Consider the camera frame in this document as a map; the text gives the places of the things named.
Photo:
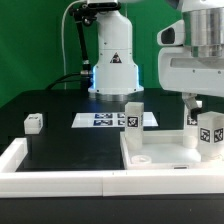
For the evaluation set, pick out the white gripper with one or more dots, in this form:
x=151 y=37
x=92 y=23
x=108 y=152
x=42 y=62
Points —
x=179 y=71

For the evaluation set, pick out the white square tabletop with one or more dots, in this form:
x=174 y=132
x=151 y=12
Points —
x=163 y=150

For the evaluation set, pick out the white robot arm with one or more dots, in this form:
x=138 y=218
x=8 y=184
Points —
x=115 y=72

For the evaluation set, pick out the white sheet with fiducial markers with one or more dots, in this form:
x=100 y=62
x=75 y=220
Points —
x=89 y=120

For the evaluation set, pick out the white U-shaped obstacle fence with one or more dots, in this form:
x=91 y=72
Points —
x=15 y=184

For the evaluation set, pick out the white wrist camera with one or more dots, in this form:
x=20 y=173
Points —
x=173 y=35

